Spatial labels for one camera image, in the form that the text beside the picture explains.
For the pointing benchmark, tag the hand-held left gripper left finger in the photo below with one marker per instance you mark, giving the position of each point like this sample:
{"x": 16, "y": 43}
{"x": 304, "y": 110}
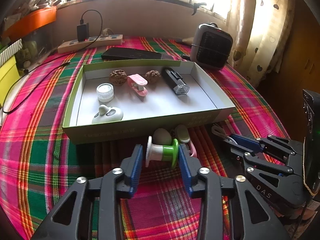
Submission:
{"x": 133, "y": 172}

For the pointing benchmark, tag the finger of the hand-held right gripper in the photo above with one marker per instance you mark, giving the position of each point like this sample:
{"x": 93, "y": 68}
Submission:
{"x": 246, "y": 142}
{"x": 260, "y": 163}

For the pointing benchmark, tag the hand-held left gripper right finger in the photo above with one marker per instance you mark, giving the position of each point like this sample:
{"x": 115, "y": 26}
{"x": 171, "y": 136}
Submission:
{"x": 185, "y": 172}

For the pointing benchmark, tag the white and green spool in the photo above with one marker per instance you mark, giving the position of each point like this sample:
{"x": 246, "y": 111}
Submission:
{"x": 160, "y": 152}

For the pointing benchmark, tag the white panda-face gadget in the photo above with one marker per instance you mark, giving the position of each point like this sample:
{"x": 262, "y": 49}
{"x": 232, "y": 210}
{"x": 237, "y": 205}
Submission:
{"x": 112, "y": 114}

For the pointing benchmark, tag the shallow cardboard box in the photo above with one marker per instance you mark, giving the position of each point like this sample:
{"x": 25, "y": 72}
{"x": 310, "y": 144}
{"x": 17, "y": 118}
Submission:
{"x": 155, "y": 105}

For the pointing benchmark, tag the small clear jar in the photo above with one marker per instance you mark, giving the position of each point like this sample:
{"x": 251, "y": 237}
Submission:
{"x": 105, "y": 92}

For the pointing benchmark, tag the pink stapler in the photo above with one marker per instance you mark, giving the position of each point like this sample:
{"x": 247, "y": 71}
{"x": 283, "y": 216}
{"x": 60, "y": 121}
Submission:
{"x": 137, "y": 85}

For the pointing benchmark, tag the small wrinkled walnut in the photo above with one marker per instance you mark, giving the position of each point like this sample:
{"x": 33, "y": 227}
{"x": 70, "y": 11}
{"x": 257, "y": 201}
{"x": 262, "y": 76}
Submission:
{"x": 151, "y": 76}

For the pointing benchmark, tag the beige oval clip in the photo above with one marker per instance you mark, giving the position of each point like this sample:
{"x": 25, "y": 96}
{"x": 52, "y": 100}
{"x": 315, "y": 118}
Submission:
{"x": 182, "y": 133}

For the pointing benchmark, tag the white egg-shaped object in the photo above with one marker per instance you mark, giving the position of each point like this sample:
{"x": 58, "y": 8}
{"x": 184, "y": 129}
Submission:
{"x": 162, "y": 136}

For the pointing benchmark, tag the black flashlight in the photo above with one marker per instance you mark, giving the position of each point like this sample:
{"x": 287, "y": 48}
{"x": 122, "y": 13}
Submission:
{"x": 175, "y": 81}

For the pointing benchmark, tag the large wrinkled walnut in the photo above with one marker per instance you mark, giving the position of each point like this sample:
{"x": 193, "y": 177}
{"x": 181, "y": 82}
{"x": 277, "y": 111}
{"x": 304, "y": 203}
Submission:
{"x": 117, "y": 78}

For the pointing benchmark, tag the grey space heater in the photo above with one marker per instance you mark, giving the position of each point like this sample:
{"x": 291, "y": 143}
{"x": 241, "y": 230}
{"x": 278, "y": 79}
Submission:
{"x": 212, "y": 50}

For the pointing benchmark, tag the brush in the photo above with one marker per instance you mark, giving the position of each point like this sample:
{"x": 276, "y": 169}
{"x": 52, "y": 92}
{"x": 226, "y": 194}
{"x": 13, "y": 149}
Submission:
{"x": 186, "y": 40}

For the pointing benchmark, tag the black phone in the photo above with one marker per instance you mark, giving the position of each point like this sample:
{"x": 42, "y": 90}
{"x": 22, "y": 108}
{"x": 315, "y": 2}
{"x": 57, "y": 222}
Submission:
{"x": 130, "y": 53}

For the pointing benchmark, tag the heart-print curtain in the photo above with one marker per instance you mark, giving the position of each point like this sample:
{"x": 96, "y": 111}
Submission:
{"x": 262, "y": 17}

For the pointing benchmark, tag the beige power strip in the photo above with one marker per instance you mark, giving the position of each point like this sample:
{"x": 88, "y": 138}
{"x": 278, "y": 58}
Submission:
{"x": 95, "y": 42}

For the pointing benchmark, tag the white plug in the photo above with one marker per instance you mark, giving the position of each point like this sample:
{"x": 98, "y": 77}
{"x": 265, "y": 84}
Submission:
{"x": 106, "y": 32}

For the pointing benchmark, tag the black window hook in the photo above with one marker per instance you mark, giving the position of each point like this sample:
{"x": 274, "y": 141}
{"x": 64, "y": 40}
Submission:
{"x": 197, "y": 7}

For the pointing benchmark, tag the black charger adapter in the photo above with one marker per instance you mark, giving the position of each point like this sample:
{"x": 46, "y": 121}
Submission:
{"x": 83, "y": 32}

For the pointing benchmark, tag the yellow-green box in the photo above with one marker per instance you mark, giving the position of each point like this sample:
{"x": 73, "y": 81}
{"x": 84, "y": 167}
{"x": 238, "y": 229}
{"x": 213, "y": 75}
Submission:
{"x": 7, "y": 75}

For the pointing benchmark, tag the striped box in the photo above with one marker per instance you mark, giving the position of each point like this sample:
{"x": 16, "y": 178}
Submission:
{"x": 11, "y": 50}

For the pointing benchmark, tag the orange tray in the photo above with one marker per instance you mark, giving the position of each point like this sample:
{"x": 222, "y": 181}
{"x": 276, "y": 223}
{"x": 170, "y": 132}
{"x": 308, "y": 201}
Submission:
{"x": 35, "y": 21}

